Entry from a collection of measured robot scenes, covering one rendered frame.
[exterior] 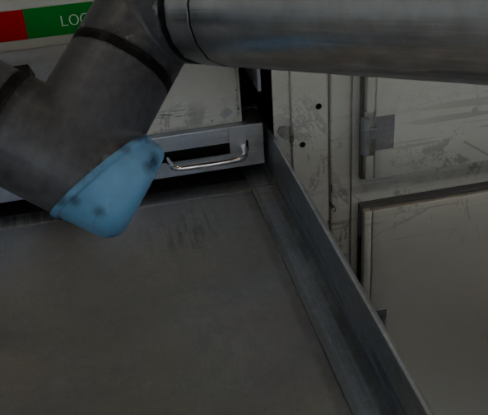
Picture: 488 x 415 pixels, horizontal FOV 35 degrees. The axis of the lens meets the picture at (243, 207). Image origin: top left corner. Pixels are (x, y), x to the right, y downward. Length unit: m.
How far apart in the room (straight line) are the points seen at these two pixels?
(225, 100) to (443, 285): 0.43
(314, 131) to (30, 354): 0.45
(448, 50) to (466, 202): 0.74
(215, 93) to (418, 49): 0.62
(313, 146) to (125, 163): 0.54
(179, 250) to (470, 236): 0.45
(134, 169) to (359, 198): 0.61
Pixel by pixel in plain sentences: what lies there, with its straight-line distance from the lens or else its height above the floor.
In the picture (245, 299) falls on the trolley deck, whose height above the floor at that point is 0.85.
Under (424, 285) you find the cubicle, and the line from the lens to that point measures 1.18.
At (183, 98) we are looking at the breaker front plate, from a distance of 1.00.
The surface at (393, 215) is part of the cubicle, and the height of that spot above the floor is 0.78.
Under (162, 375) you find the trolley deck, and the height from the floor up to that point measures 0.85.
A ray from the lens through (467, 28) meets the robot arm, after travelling 0.39.
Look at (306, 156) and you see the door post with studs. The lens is 1.02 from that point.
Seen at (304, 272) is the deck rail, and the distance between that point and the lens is 0.86.
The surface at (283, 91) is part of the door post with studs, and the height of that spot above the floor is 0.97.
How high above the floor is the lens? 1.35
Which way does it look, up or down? 31 degrees down
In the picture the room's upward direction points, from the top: 4 degrees counter-clockwise
